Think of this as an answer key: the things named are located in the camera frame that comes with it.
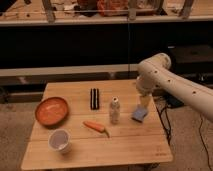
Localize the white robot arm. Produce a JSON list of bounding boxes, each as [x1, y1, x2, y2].
[[136, 53, 213, 122]]

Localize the long wooden shelf bench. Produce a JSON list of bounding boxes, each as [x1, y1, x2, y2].
[[0, 64, 138, 77]]

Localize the wooden table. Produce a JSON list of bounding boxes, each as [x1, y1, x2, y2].
[[21, 80, 173, 171]]

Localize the orange bowl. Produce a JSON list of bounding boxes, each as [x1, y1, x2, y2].
[[35, 97, 69, 126]]

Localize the blue sponge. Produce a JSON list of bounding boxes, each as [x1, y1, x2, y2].
[[131, 105, 148, 122]]

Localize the white paper cup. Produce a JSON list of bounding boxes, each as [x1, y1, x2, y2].
[[48, 129, 71, 154]]

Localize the orange carrot toy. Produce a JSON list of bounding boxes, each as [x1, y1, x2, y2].
[[83, 121, 110, 137]]

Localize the black cable on floor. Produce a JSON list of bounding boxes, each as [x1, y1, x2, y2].
[[156, 96, 213, 171]]

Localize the clear plastic bottle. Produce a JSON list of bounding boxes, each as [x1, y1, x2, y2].
[[109, 97, 120, 124]]

